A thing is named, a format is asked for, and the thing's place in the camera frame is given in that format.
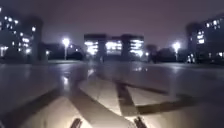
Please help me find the street lamp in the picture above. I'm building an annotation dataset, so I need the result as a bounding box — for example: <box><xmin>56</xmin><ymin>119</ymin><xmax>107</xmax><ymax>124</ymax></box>
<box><xmin>171</xmin><ymin>40</ymin><xmax>182</xmax><ymax>63</ymax></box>
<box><xmin>61</xmin><ymin>37</ymin><xmax>71</xmax><ymax>61</ymax></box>

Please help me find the dark tree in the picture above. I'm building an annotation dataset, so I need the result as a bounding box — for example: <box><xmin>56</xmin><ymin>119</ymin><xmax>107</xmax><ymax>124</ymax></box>
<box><xmin>145</xmin><ymin>44</ymin><xmax>177</xmax><ymax>64</ymax></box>
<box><xmin>44</xmin><ymin>43</ymin><xmax>85</xmax><ymax>62</ymax></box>

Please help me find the robot's own part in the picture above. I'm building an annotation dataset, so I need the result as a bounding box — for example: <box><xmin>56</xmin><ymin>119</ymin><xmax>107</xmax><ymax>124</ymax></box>
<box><xmin>69</xmin><ymin>117</ymin><xmax>84</xmax><ymax>128</ymax></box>
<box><xmin>133</xmin><ymin>116</ymin><xmax>148</xmax><ymax>128</ymax></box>

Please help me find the wide building with bright windows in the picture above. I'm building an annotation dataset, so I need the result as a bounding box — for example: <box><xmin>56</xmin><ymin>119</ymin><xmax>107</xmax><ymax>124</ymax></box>
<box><xmin>83</xmin><ymin>33</ymin><xmax>146</xmax><ymax>63</ymax></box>

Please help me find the grey paved plaza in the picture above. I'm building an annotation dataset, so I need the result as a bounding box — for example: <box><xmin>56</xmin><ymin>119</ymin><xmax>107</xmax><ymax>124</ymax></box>
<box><xmin>0</xmin><ymin>60</ymin><xmax>224</xmax><ymax>128</ymax></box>

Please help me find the dark building with lit windows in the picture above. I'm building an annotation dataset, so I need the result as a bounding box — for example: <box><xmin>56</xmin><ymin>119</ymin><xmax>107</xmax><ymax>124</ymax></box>
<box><xmin>184</xmin><ymin>14</ymin><xmax>224</xmax><ymax>65</ymax></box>

